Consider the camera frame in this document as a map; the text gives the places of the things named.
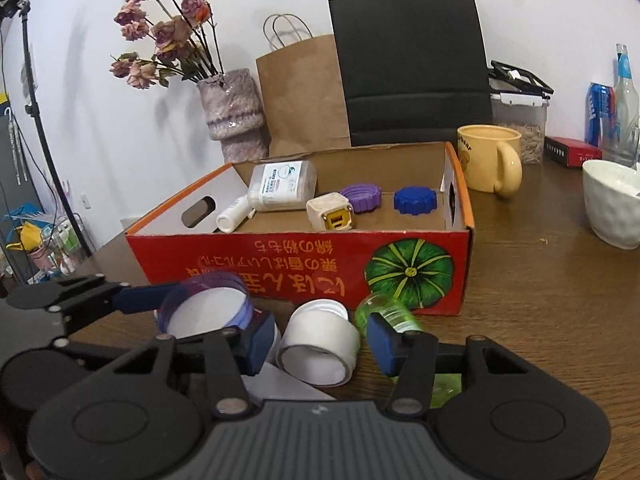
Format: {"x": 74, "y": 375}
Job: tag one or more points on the clear glass bottle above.
{"x": 625, "y": 110}

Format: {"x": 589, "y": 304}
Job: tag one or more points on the dried pink roses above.
{"x": 160, "y": 35}

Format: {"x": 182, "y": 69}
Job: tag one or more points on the blue ridged lid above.
{"x": 415, "y": 201}

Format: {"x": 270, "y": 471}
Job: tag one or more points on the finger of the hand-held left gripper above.
{"x": 145, "y": 298}
{"x": 125, "y": 346}

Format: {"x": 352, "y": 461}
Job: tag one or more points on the white ribbed bowl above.
{"x": 612, "y": 205}

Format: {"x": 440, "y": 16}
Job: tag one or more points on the brown paper bag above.
{"x": 300, "y": 95}

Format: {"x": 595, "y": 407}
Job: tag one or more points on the blue drink can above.
{"x": 597, "y": 110}

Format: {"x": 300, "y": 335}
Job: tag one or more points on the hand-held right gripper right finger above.
{"x": 382, "y": 344}

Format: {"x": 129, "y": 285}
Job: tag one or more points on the yellow mug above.
{"x": 482, "y": 160}

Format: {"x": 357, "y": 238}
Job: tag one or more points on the black paper bag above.
{"x": 410, "y": 50}

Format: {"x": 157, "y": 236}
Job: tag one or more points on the mottled pink vase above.
{"x": 232, "y": 110}

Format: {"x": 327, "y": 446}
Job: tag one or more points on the small red box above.
{"x": 570, "y": 150}

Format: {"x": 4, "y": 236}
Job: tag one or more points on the white tape roll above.
{"x": 320, "y": 345}

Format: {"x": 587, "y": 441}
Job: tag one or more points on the large white jar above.
{"x": 280, "y": 185}

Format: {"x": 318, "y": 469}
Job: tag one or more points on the clear container black lid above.
{"x": 522, "y": 125}

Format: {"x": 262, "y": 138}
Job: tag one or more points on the green spray bottle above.
{"x": 389, "y": 310}

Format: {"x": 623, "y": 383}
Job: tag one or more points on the blue packet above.
{"x": 22, "y": 212}

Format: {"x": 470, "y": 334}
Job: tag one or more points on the black light stand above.
{"x": 37, "y": 110}

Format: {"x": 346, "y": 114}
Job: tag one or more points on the small white bottle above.
{"x": 232, "y": 216}

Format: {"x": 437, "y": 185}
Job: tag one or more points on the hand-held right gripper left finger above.
{"x": 257, "y": 345}

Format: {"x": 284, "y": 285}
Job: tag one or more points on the red cardboard box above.
{"x": 300, "y": 265}

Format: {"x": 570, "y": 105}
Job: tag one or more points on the purple ridged lid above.
{"x": 361, "y": 197}

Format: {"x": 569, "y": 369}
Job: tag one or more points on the wall socket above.
{"x": 87, "y": 200}

